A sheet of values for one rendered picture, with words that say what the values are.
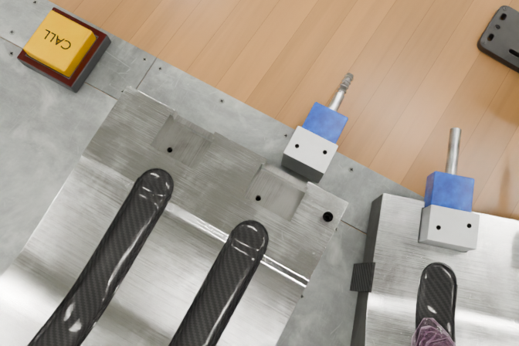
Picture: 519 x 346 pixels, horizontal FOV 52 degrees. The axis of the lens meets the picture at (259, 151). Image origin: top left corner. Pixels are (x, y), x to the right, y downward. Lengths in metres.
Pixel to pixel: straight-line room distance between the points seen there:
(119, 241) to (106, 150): 0.09
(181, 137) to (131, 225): 0.11
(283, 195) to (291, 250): 0.06
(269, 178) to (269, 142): 0.09
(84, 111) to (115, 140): 0.13
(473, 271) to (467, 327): 0.06
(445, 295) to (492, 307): 0.05
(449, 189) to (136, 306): 0.34
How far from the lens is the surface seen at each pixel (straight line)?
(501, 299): 0.61
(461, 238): 0.57
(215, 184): 0.53
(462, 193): 0.59
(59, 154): 0.67
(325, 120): 0.61
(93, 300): 0.55
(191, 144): 0.57
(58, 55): 0.67
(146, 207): 0.55
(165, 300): 0.53
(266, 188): 0.56
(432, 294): 0.59
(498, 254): 0.61
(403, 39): 0.71
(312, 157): 0.58
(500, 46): 0.74
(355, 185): 0.63
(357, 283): 0.60
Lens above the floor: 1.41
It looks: 75 degrees down
